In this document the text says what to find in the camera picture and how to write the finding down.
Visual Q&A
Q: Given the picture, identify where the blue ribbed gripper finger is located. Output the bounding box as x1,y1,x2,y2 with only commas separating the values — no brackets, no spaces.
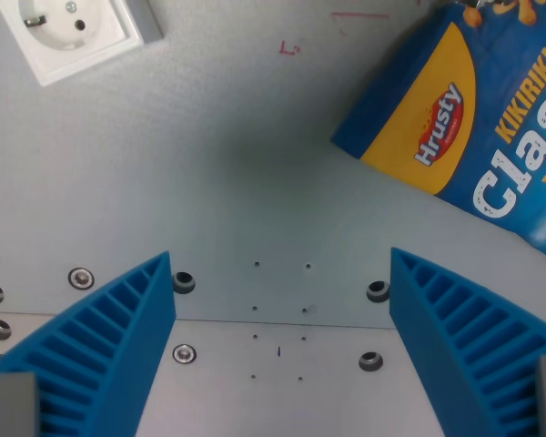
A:
0,250,177,437
389,247,546,437

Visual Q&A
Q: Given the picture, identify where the silver hex socket screw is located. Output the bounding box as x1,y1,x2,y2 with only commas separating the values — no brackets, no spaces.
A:
67,267,96,290
171,343,197,365

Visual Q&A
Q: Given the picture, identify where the blue Hrusty Kikiriki snack box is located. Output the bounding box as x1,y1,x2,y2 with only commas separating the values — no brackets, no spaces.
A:
330,0,546,267

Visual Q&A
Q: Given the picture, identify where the white electrical wall socket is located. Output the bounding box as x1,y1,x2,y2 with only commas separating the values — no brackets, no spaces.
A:
0,0,166,88

